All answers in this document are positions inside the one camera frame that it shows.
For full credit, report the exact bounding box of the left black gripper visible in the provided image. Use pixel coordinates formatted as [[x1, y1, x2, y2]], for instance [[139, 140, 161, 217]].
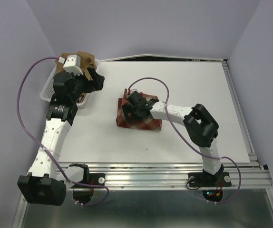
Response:
[[70, 67, 105, 102]]

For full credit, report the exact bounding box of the red plaid skirt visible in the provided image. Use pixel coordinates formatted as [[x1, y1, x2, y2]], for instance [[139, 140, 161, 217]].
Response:
[[116, 89, 162, 132]]

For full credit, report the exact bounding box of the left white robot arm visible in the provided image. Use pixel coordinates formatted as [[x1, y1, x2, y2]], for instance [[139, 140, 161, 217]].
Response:
[[17, 67, 105, 206]]

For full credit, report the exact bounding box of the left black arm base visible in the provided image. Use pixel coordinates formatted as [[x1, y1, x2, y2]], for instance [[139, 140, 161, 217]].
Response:
[[66, 163, 105, 189]]

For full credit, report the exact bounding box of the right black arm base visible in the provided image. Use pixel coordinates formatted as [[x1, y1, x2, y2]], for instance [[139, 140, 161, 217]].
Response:
[[186, 165, 232, 190]]

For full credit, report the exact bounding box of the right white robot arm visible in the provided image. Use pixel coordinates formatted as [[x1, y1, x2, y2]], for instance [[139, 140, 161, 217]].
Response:
[[122, 91, 223, 185]]

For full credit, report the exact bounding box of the brown skirt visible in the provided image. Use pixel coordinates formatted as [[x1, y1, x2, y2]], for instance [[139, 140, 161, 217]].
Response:
[[55, 51, 97, 79]]

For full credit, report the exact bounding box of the white plastic basket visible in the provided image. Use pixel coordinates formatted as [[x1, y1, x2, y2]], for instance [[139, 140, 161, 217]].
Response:
[[40, 67, 90, 109]]

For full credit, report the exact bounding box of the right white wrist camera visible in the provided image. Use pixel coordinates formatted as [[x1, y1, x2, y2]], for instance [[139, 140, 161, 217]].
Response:
[[127, 88, 141, 96]]

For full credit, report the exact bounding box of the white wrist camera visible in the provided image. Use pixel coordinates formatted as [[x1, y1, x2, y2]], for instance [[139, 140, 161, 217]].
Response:
[[127, 88, 141, 96], [58, 54, 84, 76]]

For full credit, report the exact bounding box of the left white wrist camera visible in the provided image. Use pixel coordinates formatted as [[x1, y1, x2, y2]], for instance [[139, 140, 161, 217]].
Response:
[[58, 54, 84, 76]]

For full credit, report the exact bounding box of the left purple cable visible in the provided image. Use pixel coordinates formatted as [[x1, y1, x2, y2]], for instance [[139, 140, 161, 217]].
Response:
[[17, 56, 110, 207]]

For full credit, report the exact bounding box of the aluminium frame rail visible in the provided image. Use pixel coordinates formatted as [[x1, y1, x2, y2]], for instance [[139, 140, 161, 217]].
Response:
[[12, 59, 273, 228]]

